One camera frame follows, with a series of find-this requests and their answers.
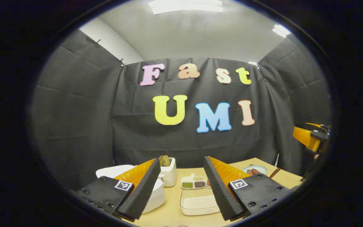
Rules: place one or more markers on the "pale green plate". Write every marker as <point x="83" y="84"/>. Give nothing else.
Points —
<point x="262" y="168"/>

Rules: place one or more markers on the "pale yellow beans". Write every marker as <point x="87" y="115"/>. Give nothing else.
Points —
<point x="198" y="178"/>

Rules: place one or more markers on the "red meat slice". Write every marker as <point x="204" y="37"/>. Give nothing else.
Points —
<point x="257" y="171"/>
<point x="250" y="172"/>

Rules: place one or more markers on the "white toaster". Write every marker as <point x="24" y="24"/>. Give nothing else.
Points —
<point x="170" y="176"/>

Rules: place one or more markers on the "brown wooden spoon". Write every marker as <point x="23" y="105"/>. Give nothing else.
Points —
<point x="275" y="172"/>

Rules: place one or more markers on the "green mung beans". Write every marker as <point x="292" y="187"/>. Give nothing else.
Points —
<point x="187" y="185"/>

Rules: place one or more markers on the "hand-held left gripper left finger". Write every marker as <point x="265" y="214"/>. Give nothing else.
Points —
<point x="143" y="192"/>

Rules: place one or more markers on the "large ceiling light panel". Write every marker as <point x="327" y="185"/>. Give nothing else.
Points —
<point x="184" y="6"/>

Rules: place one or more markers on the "small ceiling light panel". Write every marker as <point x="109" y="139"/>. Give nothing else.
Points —
<point x="280" y="30"/>

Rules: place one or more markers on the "brown toast slice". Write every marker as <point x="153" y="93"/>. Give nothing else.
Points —
<point x="167" y="160"/>
<point x="162" y="160"/>

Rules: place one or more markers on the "white rice cooker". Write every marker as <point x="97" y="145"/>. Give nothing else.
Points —
<point x="156" y="195"/>

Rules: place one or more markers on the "black backdrop cloth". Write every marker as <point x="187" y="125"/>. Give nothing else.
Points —
<point x="90" y="110"/>

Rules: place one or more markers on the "white divided grain dish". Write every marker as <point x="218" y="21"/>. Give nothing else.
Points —
<point x="194" y="182"/>

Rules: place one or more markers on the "dark red beans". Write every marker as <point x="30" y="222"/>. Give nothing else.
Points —
<point x="199" y="184"/>

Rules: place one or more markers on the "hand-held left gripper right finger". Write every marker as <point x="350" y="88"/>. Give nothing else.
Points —
<point x="219" y="192"/>

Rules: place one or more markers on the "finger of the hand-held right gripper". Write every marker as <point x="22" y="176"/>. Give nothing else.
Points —
<point x="304" y="135"/>

